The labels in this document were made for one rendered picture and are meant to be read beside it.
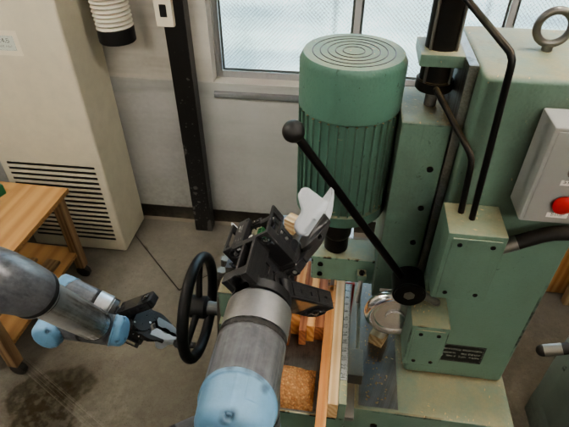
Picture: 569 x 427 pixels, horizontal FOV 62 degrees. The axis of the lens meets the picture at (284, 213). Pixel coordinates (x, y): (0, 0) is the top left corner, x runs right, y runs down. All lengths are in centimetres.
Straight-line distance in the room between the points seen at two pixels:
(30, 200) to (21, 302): 142
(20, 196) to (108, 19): 86
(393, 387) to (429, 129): 62
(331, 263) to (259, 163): 149
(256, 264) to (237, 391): 16
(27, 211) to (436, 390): 175
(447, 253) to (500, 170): 15
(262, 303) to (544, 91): 49
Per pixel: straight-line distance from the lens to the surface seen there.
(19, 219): 224
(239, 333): 49
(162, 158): 261
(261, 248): 57
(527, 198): 78
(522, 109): 77
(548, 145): 74
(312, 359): 107
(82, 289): 136
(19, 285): 93
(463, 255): 81
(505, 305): 104
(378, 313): 100
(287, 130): 71
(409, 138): 81
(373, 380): 117
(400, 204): 88
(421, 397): 117
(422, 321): 93
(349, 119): 77
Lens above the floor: 179
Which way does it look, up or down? 39 degrees down
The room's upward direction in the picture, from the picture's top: straight up
